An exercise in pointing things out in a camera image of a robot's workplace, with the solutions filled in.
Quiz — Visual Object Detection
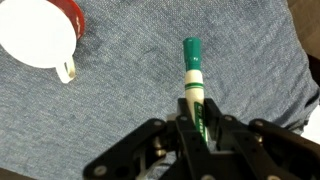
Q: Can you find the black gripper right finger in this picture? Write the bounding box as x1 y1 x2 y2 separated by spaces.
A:
203 97 320 180

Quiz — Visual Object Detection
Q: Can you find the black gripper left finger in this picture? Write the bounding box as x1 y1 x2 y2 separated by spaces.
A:
82 97 215 180

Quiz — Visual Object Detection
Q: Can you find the green white marker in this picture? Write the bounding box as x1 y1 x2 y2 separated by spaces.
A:
181 36 212 148

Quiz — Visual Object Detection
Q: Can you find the blue denim cloth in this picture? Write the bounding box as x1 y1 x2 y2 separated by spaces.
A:
0 0 320 180

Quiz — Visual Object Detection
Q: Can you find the red mug white inside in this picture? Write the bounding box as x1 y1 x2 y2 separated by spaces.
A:
0 0 86 85

